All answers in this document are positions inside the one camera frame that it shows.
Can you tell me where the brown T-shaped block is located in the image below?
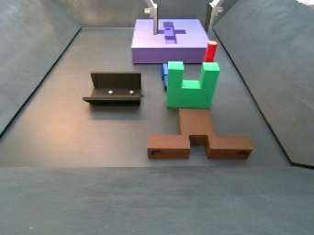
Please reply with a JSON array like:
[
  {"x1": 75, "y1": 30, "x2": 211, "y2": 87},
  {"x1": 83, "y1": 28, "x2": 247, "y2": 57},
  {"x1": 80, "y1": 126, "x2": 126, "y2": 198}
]
[{"x1": 147, "y1": 108, "x2": 253, "y2": 160}]

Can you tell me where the black angle bracket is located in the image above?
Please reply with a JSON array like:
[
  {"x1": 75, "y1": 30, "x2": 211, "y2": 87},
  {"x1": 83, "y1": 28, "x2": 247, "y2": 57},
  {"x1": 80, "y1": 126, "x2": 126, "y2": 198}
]
[{"x1": 83, "y1": 72, "x2": 142, "y2": 105}]

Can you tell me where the green U-shaped block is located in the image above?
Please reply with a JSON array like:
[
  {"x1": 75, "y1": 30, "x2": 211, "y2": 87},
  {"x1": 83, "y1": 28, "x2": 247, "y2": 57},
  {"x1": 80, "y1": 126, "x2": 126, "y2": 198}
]
[{"x1": 167, "y1": 62, "x2": 219, "y2": 108}]

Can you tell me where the purple board with cross slot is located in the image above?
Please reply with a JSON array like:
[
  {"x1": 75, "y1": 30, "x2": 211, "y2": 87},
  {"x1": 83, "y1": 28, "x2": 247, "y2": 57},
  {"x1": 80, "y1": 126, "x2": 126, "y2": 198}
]
[{"x1": 131, "y1": 19, "x2": 209, "y2": 64}]

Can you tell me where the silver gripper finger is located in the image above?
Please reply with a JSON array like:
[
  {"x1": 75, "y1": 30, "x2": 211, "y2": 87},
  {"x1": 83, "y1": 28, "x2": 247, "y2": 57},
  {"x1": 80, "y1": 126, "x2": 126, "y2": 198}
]
[
  {"x1": 209, "y1": 0, "x2": 223, "y2": 29},
  {"x1": 145, "y1": 0, "x2": 158, "y2": 35}
]

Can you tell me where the blue cylindrical peg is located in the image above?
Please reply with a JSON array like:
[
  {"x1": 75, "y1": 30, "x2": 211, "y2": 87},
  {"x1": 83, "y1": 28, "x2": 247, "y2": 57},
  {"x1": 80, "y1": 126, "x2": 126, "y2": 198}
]
[{"x1": 162, "y1": 63, "x2": 169, "y2": 91}]

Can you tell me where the red cylindrical peg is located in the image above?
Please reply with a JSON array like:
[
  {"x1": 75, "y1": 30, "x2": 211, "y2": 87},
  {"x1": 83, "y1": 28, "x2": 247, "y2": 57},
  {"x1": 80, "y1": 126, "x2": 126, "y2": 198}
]
[{"x1": 203, "y1": 40, "x2": 218, "y2": 62}]

